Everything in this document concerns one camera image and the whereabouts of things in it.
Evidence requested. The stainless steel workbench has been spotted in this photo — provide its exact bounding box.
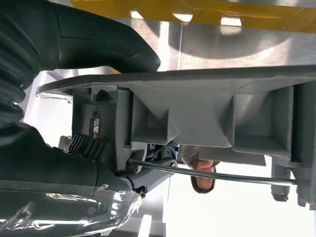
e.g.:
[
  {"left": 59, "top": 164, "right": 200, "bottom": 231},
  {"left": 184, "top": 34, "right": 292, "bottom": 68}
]
[{"left": 49, "top": 0, "right": 316, "bottom": 77}]

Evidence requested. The person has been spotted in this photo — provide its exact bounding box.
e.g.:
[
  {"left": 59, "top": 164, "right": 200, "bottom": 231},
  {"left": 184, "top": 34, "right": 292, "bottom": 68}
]
[{"left": 180, "top": 145, "right": 221, "bottom": 194}]

